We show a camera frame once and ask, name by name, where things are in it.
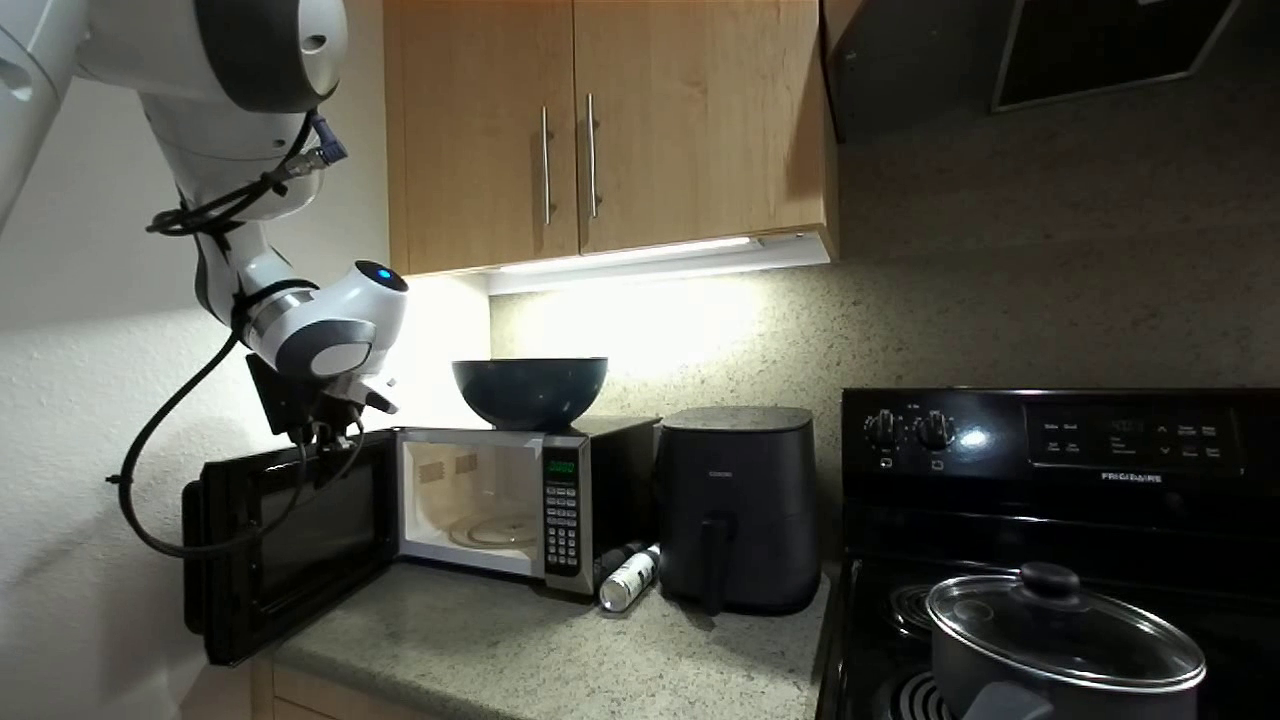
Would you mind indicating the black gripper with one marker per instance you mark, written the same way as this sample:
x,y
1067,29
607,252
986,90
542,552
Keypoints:
x,y
324,404

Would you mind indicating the black microwave door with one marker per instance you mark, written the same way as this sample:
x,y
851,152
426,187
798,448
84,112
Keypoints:
x,y
295,544

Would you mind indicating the dark blue bowl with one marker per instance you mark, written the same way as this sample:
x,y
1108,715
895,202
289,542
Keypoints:
x,y
528,394

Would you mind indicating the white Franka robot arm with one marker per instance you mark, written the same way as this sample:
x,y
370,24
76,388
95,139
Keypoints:
x,y
201,134

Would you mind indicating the narrow wooden cabinet door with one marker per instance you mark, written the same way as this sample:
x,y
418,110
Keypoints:
x,y
467,134

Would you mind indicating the clear plastic bottle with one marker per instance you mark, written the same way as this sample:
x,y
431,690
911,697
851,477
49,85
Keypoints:
x,y
629,581

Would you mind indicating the under-cabinet light strip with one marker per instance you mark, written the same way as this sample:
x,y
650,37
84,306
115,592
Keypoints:
x,y
654,261

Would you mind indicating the black air fryer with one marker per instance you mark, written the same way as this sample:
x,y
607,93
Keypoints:
x,y
743,514

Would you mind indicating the wide wooden cabinet door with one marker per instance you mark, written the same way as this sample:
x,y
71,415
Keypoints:
x,y
705,120

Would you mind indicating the dark range hood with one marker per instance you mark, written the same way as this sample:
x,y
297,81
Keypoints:
x,y
935,53

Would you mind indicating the black electric stove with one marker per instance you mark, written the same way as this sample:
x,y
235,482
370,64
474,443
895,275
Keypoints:
x,y
1067,522

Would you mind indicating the dark cooking pot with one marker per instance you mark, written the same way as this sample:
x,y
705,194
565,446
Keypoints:
x,y
1043,693

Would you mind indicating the glass pot lid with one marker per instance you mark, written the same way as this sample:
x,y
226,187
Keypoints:
x,y
1067,626

